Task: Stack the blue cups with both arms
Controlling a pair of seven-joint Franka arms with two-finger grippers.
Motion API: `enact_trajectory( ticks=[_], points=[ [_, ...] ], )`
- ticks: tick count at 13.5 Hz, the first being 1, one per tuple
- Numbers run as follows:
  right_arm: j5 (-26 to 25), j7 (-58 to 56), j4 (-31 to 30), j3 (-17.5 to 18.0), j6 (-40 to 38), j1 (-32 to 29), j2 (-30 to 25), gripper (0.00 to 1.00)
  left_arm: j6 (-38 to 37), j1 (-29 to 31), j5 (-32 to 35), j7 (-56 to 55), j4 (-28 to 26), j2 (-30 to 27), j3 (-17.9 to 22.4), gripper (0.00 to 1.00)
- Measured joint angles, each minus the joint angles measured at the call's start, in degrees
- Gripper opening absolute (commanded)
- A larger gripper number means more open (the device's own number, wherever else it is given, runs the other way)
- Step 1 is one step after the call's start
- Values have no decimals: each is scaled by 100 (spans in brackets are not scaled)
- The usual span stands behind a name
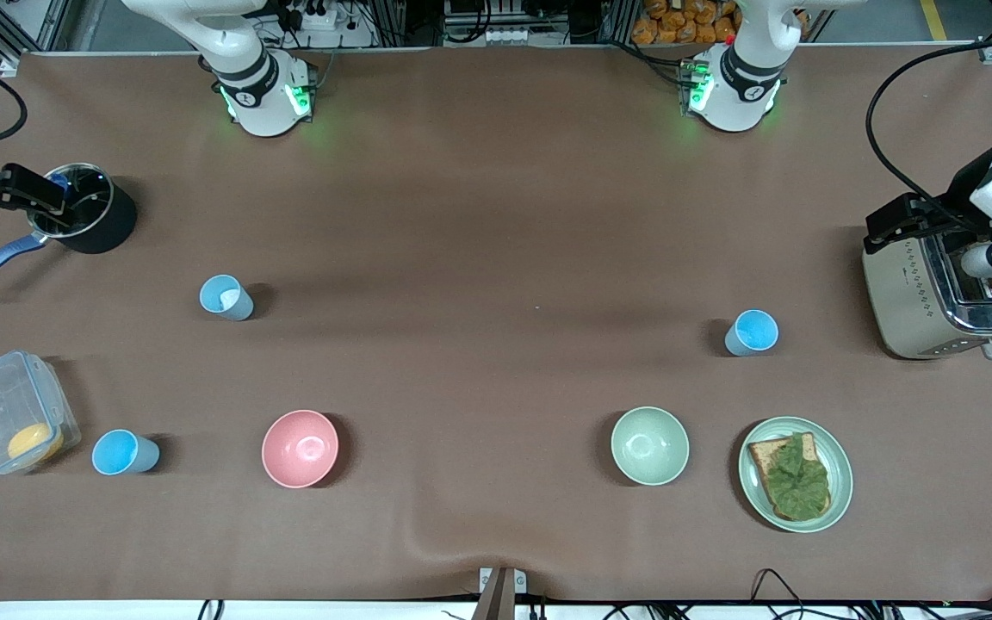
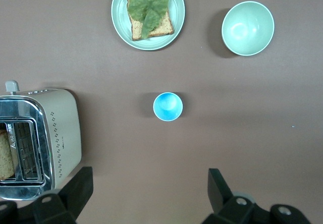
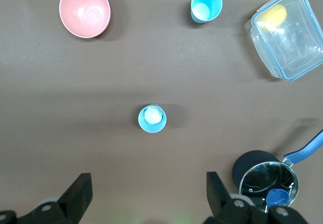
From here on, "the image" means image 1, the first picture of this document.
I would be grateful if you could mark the white socket strip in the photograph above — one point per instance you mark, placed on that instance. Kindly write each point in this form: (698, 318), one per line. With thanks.
(513, 36)

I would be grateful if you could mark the orange round food piece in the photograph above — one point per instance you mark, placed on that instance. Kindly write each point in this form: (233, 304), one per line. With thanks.
(31, 441)

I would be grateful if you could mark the metal table edge bracket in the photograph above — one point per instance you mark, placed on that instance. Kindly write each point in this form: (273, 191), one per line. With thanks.
(502, 594)

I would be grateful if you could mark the green plate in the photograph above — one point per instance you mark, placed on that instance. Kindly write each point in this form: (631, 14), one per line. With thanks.
(840, 474)

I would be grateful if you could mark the toast bread slice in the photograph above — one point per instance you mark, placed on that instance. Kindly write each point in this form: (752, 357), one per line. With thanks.
(763, 452)

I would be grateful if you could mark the green lettuce leaf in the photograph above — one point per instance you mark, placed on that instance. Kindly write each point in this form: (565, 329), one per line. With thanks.
(797, 482)

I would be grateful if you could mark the small blue object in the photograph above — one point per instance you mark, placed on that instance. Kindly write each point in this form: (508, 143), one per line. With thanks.
(59, 182)

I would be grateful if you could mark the pale blue plastic cup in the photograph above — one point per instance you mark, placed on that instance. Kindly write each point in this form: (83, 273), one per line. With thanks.
(239, 307)

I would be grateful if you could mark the pink bowl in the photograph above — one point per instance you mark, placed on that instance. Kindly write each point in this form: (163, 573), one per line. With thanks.
(300, 448)

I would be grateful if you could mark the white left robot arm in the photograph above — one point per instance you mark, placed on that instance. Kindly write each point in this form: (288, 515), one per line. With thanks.
(741, 86)

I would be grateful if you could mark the white power strip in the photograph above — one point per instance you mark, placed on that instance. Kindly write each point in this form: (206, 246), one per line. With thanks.
(319, 17)

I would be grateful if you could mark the white paper wad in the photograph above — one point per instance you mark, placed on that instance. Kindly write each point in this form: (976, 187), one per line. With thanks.
(227, 299)

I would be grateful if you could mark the beige chrome toaster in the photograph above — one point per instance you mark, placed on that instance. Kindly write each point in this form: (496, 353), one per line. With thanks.
(901, 301)

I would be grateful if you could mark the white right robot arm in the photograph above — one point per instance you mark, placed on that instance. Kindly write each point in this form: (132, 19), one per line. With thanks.
(255, 86)

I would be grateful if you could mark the bag of orange buns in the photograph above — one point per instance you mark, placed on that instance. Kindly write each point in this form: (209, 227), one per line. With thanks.
(677, 21)

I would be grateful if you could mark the green bowl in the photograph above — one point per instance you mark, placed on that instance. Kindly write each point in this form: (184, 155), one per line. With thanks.
(649, 446)

